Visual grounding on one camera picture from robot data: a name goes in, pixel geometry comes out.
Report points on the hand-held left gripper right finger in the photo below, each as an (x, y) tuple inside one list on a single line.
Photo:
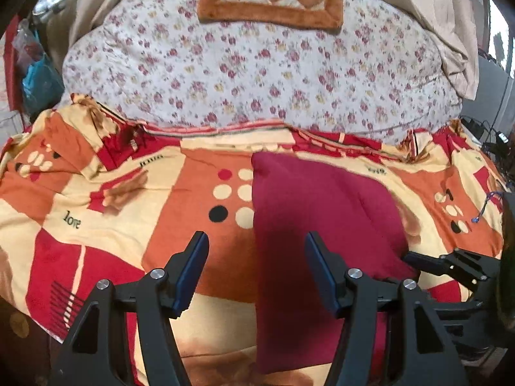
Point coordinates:
[(322, 269)]

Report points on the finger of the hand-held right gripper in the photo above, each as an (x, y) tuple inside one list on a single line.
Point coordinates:
[(454, 265)]

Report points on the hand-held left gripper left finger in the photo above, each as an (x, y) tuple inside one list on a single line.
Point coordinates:
[(192, 269)]

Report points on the maroon garment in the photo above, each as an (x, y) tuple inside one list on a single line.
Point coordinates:
[(314, 209)]

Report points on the red orange printed blanket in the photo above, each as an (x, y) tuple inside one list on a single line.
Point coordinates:
[(120, 209)]

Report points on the white floral quilt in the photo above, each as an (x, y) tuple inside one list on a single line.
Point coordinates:
[(241, 76)]

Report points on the blue plastic bag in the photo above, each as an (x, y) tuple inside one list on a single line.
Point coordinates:
[(42, 84)]

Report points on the beige crumpled cloth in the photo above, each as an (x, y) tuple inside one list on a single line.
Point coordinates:
[(426, 16)]

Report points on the red plastic bag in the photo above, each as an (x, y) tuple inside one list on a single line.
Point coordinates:
[(22, 60)]

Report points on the brown checkered plush mat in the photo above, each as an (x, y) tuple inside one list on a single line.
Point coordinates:
[(269, 4)]

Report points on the beige curtain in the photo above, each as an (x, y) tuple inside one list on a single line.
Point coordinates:
[(100, 4)]

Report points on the clear plastic bag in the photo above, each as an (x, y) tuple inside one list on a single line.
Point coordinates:
[(50, 6)]

